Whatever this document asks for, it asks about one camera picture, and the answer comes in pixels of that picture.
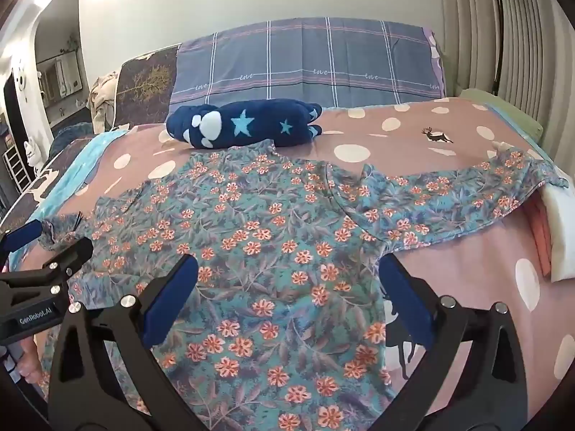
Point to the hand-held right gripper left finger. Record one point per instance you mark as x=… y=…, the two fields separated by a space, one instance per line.
x=168 y=305

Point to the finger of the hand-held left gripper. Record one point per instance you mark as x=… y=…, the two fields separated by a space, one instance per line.
x=22 y=235
x=67 y=258

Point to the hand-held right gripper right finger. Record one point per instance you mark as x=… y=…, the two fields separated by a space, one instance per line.
x=404 y=305

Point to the floral print shirt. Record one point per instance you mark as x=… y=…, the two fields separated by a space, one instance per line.
x=269 y=256

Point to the beige clothes pile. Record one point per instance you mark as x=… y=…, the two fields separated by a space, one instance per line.
x=102 y=101

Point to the person's left hand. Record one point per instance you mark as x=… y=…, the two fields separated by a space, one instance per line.
x=30 y=361

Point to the dark blanket with white deer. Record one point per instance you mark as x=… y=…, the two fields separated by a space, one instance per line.
x=40 y=188

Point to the pink dotted deer blanket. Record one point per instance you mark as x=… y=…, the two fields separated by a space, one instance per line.
x=453 y=274

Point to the white cat figurine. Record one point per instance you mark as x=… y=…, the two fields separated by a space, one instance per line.
x=31 y=153

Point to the turquoise blanket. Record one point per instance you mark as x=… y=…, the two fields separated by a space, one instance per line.
x=76 y=164

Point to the dark blue fleece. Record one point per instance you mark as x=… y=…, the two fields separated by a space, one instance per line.
x=69 y=134

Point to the pink folded cloth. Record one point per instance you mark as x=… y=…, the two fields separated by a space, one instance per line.
x=539 y=238

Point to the white folded cloth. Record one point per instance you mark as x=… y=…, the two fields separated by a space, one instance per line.
x=561 y=233

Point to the navy star plush toy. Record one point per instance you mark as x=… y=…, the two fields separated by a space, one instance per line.
x=238 y=123

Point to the green cloth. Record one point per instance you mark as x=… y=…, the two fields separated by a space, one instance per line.
x=507 y=110

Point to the blue striped pillow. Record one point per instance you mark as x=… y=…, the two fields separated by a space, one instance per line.
x=305 y=58

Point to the beige curtain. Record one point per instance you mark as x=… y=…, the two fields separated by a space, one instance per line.
x=534 y=54

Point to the black floor lamp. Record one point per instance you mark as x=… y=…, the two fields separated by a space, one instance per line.
x=499 y=18

